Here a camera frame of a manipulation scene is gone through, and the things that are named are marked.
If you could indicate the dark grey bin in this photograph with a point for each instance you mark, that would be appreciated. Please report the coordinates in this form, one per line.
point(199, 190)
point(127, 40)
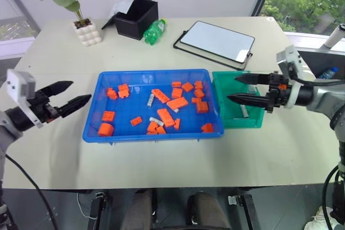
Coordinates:
point(315, 61)

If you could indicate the rounded orange block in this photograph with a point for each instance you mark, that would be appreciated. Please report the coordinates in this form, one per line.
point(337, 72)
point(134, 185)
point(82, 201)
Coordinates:
point(105, 129)

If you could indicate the long orange block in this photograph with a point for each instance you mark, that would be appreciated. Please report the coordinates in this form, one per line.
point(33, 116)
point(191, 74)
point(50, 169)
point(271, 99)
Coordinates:
point(166, 117)
point(161, 96)
point(177, 103)

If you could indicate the black open box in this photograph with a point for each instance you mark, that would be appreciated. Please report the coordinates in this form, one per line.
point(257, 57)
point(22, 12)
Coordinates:
point(132, 26)

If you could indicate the white fabric shoe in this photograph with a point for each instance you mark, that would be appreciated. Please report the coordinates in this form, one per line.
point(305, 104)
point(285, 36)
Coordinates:
point(318, 219)

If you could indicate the white tablet on clipboard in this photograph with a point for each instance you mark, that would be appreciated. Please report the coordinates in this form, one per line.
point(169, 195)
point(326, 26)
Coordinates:
point(188, 51)

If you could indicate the white crumpled bag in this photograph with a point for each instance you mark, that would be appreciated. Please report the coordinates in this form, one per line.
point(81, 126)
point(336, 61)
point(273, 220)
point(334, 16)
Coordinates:
point(120, 7)

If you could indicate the small orange block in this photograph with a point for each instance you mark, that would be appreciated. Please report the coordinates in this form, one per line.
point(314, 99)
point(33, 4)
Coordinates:
point(108, 116)
point(199, 93)
point(124, 94)
point(123, 87)
point(196, 100)
point(187, 87)
point(177, 124)
point(198, 84)
point(202, 107)
point(136, 121)
point(111, 93)
point(176, 83)
point(161, 130)
point(207, 128)
point(152, 127)
point(177, 93)

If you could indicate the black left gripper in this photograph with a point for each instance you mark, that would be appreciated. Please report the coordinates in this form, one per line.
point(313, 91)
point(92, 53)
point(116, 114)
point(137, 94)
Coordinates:
point(43, 107)

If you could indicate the blue cap water bottle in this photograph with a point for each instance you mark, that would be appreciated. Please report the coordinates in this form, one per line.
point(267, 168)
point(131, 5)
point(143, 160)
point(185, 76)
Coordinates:
point(328, 73)

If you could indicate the white cylinder flask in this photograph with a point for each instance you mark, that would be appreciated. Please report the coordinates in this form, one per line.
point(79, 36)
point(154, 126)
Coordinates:
point(334, 36)

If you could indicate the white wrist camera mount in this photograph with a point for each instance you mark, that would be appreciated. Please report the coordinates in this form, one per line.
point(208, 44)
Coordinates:
point(19, 83)
point(289, 55)

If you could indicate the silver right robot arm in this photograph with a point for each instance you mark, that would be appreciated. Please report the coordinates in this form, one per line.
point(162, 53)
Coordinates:
point(327, 98)

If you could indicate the white tablet screen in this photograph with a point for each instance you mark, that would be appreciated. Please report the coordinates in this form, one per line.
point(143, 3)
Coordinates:
point(218, 40)

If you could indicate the black table frame leg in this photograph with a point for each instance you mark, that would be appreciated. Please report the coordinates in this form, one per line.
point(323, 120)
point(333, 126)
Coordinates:
point(248, 212)
point(97, 214)

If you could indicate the white bubble plant pot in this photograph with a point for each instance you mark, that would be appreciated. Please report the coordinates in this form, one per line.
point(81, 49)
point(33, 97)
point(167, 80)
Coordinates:
point(87, 34)

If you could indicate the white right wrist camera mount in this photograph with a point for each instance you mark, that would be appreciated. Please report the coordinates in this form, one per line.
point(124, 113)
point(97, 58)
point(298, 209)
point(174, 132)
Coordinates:
point(289, 55)

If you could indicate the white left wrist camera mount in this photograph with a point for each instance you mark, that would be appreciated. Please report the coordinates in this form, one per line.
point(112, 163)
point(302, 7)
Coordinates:
point(19, 83)

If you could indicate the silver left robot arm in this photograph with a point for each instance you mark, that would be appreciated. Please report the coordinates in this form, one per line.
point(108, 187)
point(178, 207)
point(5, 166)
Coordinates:
point(10, 127)

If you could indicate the dark rounded brown shape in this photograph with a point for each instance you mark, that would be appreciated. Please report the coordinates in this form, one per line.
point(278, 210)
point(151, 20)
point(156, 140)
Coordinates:
point(207, 211)
point(140, 211)

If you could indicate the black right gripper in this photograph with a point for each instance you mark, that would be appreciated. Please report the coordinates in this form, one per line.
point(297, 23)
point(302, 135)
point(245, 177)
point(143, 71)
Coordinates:
point(277, 90)

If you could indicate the green plastic bottle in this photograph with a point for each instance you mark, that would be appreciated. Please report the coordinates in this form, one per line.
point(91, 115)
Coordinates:
point(153, 32)

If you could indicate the green plastic bin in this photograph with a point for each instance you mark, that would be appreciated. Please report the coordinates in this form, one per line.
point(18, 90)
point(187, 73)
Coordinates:
point(229, 111)

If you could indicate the blue plastic tray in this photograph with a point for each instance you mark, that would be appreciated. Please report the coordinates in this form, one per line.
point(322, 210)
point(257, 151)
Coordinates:
point(126, 133)

